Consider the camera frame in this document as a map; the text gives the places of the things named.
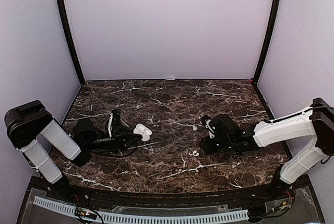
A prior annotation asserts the white oval charging case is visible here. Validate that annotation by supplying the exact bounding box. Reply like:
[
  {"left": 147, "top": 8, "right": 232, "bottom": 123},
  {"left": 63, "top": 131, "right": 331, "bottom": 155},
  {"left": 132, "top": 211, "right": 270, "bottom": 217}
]
[{"left": 133, "top": 124, "right": 152, "bottom": 142}]

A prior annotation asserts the left black frame post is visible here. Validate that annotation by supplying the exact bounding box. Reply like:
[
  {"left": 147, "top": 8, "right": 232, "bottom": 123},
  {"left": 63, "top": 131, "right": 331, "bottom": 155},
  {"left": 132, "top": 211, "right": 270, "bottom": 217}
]
[{"left": 56, "top": 0, "right": 86, "bottom": 86}]

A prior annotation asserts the black frame post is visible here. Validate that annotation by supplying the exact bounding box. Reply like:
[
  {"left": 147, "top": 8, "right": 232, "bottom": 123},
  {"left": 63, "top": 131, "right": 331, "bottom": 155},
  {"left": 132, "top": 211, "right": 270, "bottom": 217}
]
[
  {"left": 251, "top": 0, "right": 280, "bottom": 86},
  {"left": 56, "top": 0, "right": 86, "bottom": 86}
]

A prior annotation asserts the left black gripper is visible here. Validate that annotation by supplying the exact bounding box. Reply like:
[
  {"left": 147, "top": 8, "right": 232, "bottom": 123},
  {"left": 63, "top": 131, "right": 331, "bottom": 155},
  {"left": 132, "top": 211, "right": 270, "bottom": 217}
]
[{"left": 85, "top": 125, "right": 142, "bottom": 154}]

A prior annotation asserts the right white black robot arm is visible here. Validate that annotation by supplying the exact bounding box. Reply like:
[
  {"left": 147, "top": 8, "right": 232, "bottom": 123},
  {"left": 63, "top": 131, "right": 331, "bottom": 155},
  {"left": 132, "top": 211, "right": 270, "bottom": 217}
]
[{"left": 200, "top": 98, "right": 333, "bottom": 200}]

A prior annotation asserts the right black frame post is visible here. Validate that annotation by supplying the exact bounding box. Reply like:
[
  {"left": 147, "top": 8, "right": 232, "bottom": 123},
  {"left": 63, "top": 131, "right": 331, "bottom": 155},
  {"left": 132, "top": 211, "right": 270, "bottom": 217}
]
[{"left": 251, "top": 0, "right": 280, "bottom": 86}]

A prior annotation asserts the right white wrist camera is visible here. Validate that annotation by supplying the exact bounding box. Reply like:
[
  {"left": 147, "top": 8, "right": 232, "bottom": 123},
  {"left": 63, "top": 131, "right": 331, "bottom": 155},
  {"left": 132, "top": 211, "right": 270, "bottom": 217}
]
[{"left": 200, "top": 115, "right": 215, "bottom": 139}]

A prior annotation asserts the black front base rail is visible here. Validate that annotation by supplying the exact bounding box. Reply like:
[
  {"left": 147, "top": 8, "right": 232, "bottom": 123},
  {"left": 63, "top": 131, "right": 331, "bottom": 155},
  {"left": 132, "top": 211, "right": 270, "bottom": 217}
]
[{"left": 26, "top": 175, "right": 311, "bottom": 209}]

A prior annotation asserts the white slotted cable duct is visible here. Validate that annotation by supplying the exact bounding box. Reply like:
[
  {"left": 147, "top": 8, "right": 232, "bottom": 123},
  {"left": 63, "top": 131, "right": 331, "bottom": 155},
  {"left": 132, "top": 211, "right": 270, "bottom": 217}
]
[{"left": 33, "top": 196, "right": 249, "bottom": 223}]

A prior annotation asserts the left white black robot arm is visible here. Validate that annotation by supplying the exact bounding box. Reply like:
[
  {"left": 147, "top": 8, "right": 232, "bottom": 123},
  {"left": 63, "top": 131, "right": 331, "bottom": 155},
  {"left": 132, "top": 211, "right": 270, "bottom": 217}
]
[{"left": 4, "top": 100, "right": 151, "bottom": 201}]

